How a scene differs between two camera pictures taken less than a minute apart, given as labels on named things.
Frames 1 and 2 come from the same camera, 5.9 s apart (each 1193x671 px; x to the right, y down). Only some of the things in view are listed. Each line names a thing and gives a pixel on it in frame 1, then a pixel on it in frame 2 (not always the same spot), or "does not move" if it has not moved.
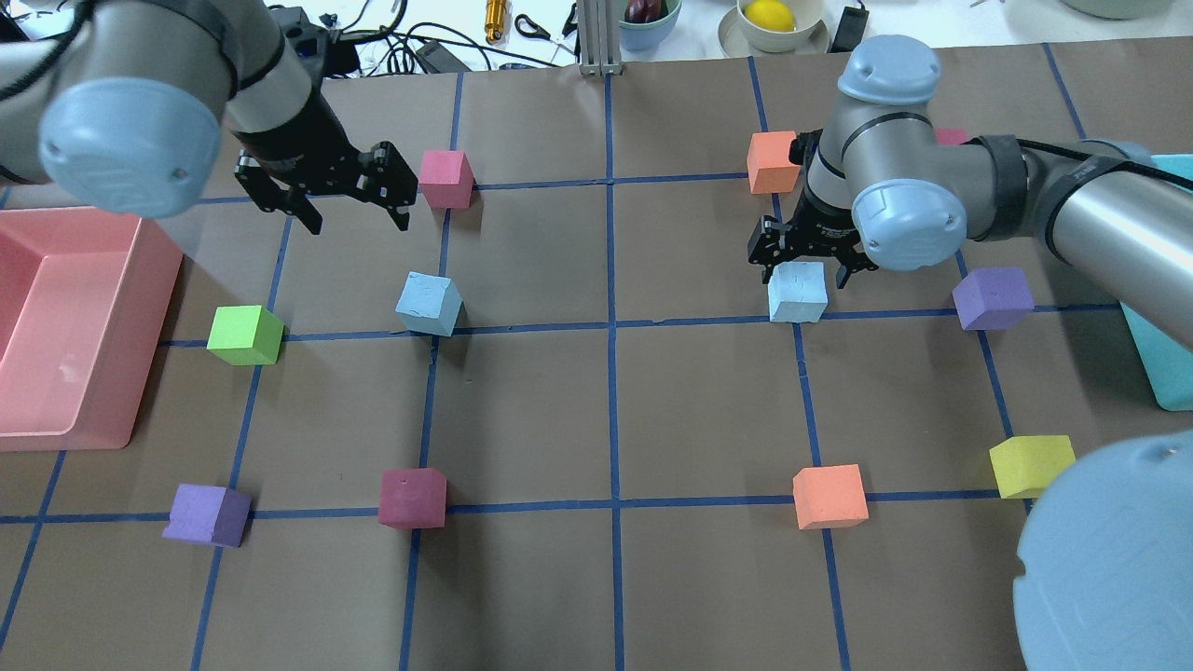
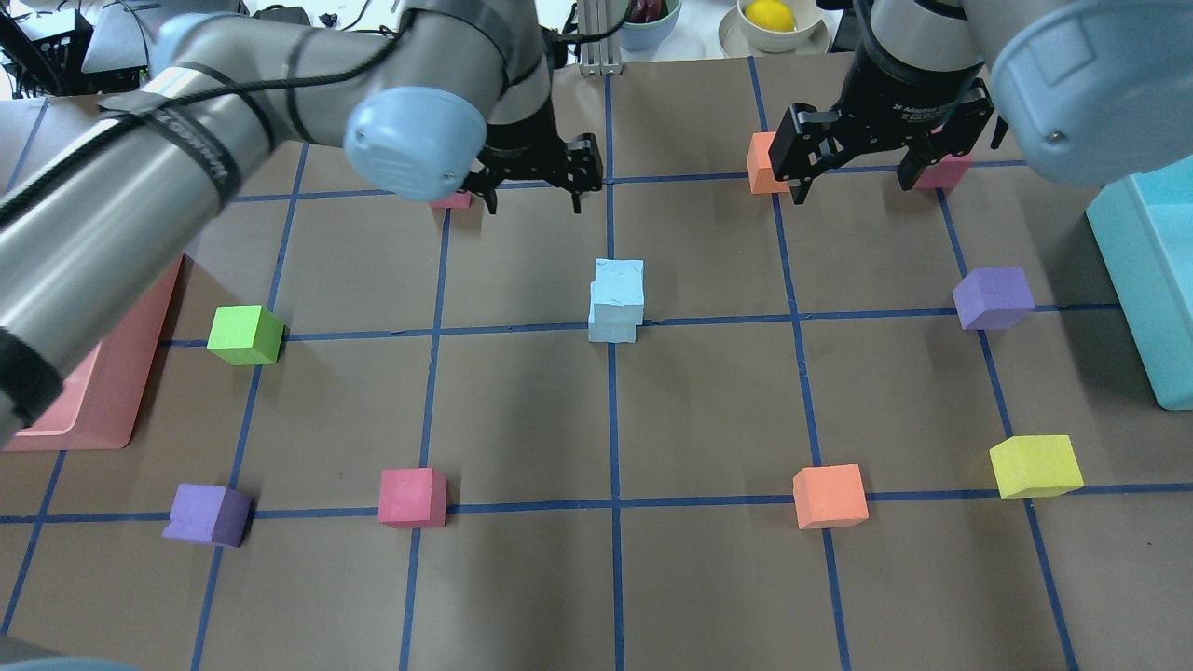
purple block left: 208,513 does not move
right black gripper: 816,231 → 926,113
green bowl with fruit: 645,22 does not move
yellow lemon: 773,15 does not move
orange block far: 770,170 does not move
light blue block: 429,304 → 619,292
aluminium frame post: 599,25 does not move
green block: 245,335 does not move
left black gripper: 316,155 → 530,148
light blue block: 797,292 → 608,333
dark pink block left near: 413,499 does not move
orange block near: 829,497 does not move
